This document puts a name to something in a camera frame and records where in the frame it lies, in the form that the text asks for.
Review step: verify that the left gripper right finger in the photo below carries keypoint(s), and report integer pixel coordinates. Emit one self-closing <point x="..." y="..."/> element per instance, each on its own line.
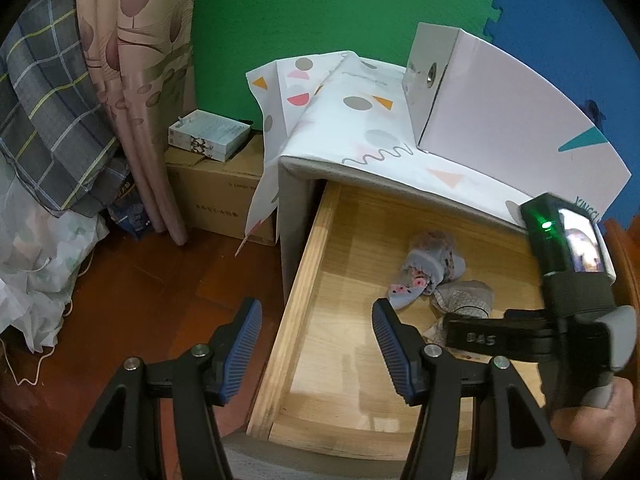
<point x="401" y="346"/>

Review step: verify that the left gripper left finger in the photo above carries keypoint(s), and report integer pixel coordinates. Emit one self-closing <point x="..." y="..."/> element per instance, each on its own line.
<point x="232" y="346"/>

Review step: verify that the honeycomb print white underwear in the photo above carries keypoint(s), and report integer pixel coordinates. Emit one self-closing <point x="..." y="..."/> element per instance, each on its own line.
<point x="473" y="299"/>

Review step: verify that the person's right hand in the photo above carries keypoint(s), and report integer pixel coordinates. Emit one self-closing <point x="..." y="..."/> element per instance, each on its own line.
<point x="601" y="433"/>

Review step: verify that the brown cardboard carton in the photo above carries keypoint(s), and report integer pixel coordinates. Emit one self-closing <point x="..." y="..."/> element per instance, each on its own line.
<point x="215" y="196"/>

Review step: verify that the grey nightstand cabinet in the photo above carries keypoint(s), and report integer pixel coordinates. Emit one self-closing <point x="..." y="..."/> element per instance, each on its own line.
<point x="298" y="197"/>

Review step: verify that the small light blue box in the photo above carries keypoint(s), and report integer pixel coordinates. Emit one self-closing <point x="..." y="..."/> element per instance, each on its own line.
<point x="212" y="136"/>

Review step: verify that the white patterned bedding bag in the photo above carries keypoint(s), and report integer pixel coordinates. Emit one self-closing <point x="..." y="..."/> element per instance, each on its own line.
<point x="40" y="259"/>

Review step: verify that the white cardboard box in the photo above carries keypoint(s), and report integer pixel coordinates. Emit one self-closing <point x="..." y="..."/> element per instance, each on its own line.
<point x="474" y="104"/>

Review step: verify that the grey plaid blanket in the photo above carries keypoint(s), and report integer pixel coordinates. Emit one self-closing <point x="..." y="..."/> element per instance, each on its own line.
<point x="54" y="131"/>

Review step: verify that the floral pink curtain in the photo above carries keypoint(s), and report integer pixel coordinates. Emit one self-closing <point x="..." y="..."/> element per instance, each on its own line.
<point x="140" y="60"/>

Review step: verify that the blue foam wall mat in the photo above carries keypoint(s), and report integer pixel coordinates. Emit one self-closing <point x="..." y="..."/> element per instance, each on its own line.
<point x="581" y="49"/>

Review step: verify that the green foam wall mat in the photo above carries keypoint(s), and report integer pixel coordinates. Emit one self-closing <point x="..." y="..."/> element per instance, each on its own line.
<point x="231" y="37"/>

